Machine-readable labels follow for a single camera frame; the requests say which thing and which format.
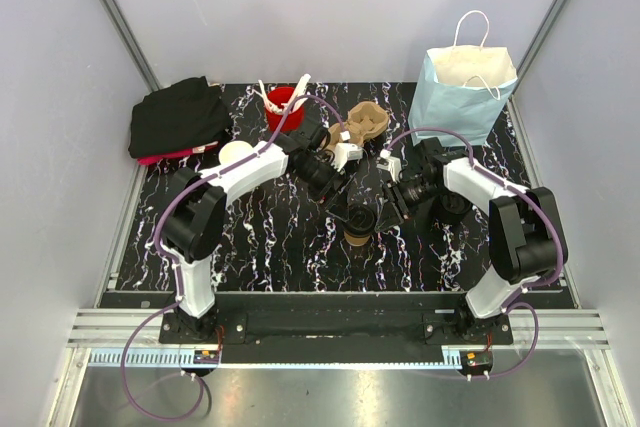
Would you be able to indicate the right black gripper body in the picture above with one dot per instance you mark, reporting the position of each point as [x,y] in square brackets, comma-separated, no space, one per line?
[394,194]

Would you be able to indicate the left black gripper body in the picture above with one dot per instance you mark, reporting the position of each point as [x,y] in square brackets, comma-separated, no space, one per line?
[322,177]

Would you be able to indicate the black plastic cup lid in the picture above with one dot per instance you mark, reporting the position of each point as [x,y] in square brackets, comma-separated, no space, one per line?
[361,220]

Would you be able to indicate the brown paper cup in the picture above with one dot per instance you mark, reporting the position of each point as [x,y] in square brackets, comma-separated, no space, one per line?
[356,240]

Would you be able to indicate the light blue paper bag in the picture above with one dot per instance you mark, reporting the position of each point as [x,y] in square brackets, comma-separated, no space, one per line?
[461,88]

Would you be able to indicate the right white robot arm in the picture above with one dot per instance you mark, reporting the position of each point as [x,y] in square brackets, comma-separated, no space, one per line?
[527,246]

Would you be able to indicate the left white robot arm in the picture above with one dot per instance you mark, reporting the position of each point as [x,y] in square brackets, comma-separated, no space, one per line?
[191,226]

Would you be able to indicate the black marble pattern mat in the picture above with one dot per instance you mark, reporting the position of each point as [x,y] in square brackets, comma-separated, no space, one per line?
[276,240]

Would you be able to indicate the stack of black cup lids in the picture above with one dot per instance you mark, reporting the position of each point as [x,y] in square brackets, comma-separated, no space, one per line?
[452,208]

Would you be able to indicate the white stirrers bundle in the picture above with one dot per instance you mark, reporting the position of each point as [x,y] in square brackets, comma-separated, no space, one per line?
[276,100]

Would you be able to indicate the stack of brown paper cups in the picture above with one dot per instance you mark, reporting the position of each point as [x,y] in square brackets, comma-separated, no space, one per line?
[234,151]

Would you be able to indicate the black folded cloth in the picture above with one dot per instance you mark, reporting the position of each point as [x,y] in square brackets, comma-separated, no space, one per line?
[183,116]

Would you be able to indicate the pink cloth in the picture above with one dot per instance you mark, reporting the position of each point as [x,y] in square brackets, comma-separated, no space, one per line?
[154,159]

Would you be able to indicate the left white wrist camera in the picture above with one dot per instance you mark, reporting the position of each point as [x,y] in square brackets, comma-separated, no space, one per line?
[346,147]

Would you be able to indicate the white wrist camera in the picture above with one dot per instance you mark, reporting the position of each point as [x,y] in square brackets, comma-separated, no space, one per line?
[389,163]
[346,147]

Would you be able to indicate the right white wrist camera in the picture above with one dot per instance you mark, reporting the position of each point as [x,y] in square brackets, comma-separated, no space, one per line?
[389,163]

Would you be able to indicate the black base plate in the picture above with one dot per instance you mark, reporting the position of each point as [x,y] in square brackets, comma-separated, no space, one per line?
[327,329]

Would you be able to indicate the aluminium frame rail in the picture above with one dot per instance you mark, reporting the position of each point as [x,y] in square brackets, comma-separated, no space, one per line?
[579,330]

